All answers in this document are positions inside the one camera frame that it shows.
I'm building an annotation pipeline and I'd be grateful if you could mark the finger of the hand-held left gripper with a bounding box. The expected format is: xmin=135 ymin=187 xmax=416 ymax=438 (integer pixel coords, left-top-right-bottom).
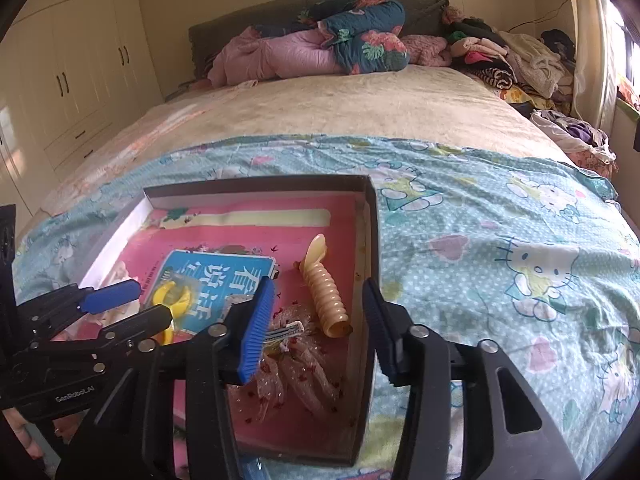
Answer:
xmin=30 ymin=304 xmax=174 ymax=357
xmin=17 ymin=279 xmax=143 ymax=332

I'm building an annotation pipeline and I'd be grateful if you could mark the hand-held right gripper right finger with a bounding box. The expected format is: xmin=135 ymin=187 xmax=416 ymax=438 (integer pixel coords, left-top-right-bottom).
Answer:
xmin=361 ymin=277 xmax=583 ymax=480

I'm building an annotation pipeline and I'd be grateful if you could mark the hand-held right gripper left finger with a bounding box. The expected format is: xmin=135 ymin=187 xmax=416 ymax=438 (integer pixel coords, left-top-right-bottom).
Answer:
xmin=55 ymin=276 xmax=278 ymax=480

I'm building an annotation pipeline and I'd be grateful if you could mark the silver metal hair clip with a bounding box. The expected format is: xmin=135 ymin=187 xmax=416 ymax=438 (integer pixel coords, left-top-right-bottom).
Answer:
xmin=260 ymin=321 xmax=306 ymax=348

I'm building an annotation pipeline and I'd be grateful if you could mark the yellow hair clip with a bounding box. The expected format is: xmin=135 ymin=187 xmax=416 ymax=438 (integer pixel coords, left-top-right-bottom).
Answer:
xmin=150 ymin=280 xmax=196 ymax=346

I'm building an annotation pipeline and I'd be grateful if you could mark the clear plastic bag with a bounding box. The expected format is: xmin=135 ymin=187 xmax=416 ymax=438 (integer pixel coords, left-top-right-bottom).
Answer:
xmin=250 ymin=305 xmax=351 ymax=418

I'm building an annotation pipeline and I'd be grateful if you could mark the cardboard box with pink lining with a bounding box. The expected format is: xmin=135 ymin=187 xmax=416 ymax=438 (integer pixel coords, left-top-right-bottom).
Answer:
xmin=75 ymin=174 xmax=381 ymax=468

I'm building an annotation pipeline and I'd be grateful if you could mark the person's left hand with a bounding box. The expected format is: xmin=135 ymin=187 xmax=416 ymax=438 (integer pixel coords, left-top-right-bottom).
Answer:
xmin=0 ymin=407 xmax=76 ymax=461

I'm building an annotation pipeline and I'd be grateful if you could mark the beige spiral hair clip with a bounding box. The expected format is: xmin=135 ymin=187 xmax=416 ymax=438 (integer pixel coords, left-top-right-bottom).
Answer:
xmin=294 ymin=233 xmax=353 ymax=339

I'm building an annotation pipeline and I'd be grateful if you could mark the blue printed card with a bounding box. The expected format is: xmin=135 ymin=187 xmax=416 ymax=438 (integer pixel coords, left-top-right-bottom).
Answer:
xmin=140 ymin=250 xmax=278 ymax=333

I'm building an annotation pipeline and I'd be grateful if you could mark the cartoon cat print blanket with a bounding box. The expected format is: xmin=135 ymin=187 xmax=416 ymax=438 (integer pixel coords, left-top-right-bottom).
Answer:
xmin=12 ymin=135 xmax=640 ymax=480

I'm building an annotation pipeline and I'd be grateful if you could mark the beige bedsheet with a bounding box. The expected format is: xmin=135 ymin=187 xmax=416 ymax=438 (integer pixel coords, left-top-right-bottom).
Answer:
xmin=40 ymin=62 xmax=576 ymax=216

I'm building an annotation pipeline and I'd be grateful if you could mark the cream wardrobe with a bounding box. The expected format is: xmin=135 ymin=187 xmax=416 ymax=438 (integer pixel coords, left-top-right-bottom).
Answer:
xmin=0 ymin=0 xmax=166 ymax=221

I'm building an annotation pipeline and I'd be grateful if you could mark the pink quilt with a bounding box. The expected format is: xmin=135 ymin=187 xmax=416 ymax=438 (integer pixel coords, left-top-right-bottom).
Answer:
xmin=206 ymin=27 xmax=351 ymax=87

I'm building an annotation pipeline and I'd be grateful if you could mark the pink fuzzy blanket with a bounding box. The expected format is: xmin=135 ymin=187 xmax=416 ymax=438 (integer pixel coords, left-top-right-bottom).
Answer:
xmin=400 ymin=34 xmax=453 ymax=67

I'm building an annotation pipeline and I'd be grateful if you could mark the dark floral quilt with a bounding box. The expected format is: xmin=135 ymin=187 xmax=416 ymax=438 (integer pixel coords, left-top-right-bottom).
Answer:
xmin=255 ymin=0 xmax=411 ymax=76

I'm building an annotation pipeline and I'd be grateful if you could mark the pile of clothes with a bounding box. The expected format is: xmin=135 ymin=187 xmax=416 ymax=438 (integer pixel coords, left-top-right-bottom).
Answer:
xmin=442 ymin=7 xmax=616 ymax=178

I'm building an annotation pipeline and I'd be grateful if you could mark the grey headboard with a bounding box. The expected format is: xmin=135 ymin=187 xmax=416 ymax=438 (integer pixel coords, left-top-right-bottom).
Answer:
xmin=187 ymin=0 xmax=451 ymax=81

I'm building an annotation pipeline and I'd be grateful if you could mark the cream curtain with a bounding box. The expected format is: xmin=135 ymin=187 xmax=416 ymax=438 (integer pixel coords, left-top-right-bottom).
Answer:
xmin=562 ymin=0 xmax=626 ymax=131

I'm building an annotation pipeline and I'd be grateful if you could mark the window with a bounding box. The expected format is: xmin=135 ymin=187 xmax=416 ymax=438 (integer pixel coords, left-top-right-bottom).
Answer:
xmin=600 ymin=0 xmax=640 ymax=111

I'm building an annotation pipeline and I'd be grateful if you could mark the black wall cable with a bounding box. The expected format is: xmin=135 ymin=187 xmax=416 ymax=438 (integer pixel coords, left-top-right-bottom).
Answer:
xmin=507 ymin=0 xmax=571 ymax=31

